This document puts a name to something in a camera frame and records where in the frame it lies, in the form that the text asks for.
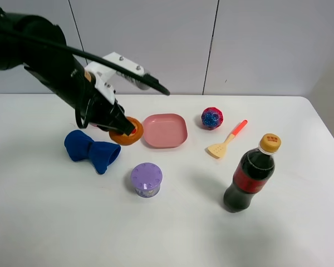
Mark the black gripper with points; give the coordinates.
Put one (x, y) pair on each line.
(92, 107)

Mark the toy fruit tart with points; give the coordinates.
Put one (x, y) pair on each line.
(126, 140)

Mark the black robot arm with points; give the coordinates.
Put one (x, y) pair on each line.
(26, 40)

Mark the pink square plate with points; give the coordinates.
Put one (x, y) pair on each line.
(164, 131)

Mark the blue cloth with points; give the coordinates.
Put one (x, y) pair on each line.
(101, 154)

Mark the purple lidded jar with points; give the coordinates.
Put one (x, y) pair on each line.
(146, 179)

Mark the red blue glitter ball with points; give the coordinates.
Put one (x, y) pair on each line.
(212, 118)

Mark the dark cola bottle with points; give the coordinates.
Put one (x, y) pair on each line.
(252, 173)

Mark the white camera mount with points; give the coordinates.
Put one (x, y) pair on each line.
(114, 72)

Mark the toy spatula orange handle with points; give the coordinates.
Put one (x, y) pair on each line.
(218, 151)

